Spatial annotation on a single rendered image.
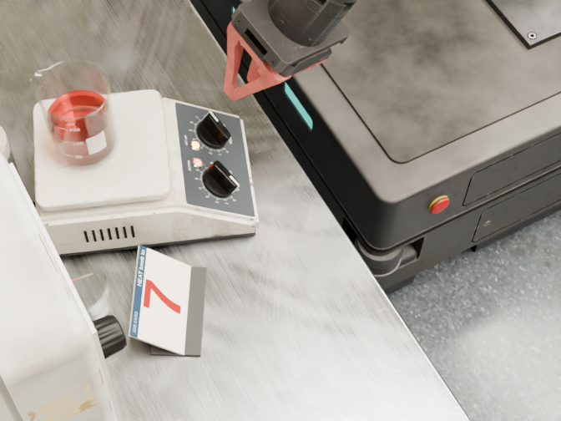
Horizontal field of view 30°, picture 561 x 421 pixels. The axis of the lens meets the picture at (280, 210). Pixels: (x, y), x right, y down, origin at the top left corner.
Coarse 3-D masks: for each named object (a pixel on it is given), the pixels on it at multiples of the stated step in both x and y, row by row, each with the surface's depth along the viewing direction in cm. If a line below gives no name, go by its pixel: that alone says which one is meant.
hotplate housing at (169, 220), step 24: (168, 120) 99; (240, 120) 105; (168, 144) 97; (48, 216) 93; (72, 216) 93; (96, 216) 93; (120, 216) 93; (144, 216) 94; (168, 216) 94; (192, 216) 95; (216, 216) 96; (240, 216) 97; (72, 240) 95; (96, 240) 96; (120, 240) 97; (144, 240) 97; (168, 240) 98; (192, 240) 99
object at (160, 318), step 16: (160, 256) 96; (144, 272) 94; (160, 272) 95; (176, 272) 96; (144, 288) 93; (160, 288) 94; (176, 288) 96; (144, 304) 92; (160, 304) 94; (176, 304) 95; (144, 320) 92; (160, 320) 93; (176, 320) 94; (144, 336) 91; (160, 336) 92; (176, 336) 93
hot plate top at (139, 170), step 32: (128, 96) 98; (160, 96) 98; (128, 128) 96; (160, 128) 96; (128, 160) 94; (160, 160) 94; (64, 192) 92; (96, 192) 92; (128, 192) 92; (160, 192) 92
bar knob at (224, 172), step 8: (216, 160) 97; (216, 168) 96; (224, 168) 97; (208, 176) 97; (216, 176) 97; (224, 176) 96; (232, 176) 97; (208, 184) 96; (216, 184) 97; (224, 184) 97; (232, 184) 96; (216, 192) 96; (224, 192) 97; (232, 192) 97
